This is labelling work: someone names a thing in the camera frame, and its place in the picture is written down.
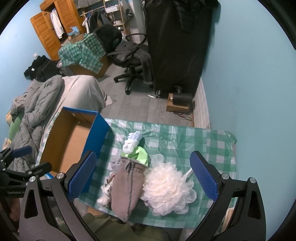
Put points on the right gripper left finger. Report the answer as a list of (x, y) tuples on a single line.
[(79, 176)]

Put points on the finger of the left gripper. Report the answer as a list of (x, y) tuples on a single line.
[(17, 153), (40, 170)]

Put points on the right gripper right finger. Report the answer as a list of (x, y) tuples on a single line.
[(207, 175)]

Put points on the white mesh bath pouf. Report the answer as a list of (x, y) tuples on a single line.
[(166, 189)]

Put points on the grey-brown towel mitt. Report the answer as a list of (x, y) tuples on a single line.
[(127, 187)]

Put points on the white blue plastic bag bundle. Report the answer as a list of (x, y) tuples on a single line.
[(131, 142)]

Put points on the lime green microfibre cloth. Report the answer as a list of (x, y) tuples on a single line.
[(139, 154)]

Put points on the green pillow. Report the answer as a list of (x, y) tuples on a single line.
[(15, 126)]

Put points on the blue cardboard box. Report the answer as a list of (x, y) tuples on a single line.
[(73, 133)]

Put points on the green checkered tablecloth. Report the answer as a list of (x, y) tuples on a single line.
[(175, 143)]

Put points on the grey quilted duvet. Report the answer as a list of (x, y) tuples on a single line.
[(40, 102)]

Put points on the small cardboard box on floor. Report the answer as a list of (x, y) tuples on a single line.
[(170, 107)]

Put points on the black cylinder device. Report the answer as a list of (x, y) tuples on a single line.
[(182, 99)]

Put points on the beige bed sheet mattress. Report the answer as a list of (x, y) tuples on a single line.
[(78, 92)]

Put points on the green checkered cloth pile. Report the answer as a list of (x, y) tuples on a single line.
[(87, 53)]

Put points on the wooden louvre wardrobe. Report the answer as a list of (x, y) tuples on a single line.
[(42, 24)]

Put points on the black office chair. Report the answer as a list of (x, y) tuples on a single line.
[(129, 52)]

